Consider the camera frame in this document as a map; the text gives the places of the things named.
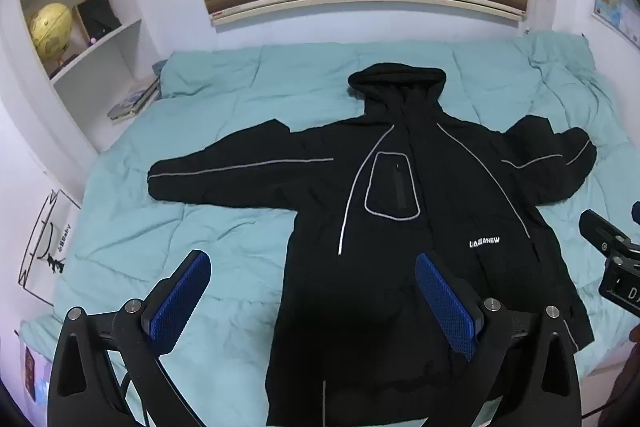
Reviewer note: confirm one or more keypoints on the black box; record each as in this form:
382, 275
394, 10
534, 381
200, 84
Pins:
97, 17

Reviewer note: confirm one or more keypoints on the quilted bed duvet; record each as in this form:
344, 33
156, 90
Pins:
240, 97

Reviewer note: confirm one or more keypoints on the yellow globe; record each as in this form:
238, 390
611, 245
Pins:
49, 29

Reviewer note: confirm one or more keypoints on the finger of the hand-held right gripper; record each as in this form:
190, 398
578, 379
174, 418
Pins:
602, 232

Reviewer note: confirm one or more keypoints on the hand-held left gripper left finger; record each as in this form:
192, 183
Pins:
180, 302

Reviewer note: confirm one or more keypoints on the stack of flat books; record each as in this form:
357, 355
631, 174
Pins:
135, 99

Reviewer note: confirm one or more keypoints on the wall map poster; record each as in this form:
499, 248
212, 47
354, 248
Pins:
617, 2

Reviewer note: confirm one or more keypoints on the red booklet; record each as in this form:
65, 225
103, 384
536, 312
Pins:
35, 372

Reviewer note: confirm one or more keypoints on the white bookshelf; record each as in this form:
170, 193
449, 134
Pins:
120, 57

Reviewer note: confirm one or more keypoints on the line drawing wall sticker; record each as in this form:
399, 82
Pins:
47, 252

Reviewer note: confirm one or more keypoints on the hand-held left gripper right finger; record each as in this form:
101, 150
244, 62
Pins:
445, 302

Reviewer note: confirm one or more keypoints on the black hooded jacket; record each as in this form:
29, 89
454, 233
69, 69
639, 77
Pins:
390, 257

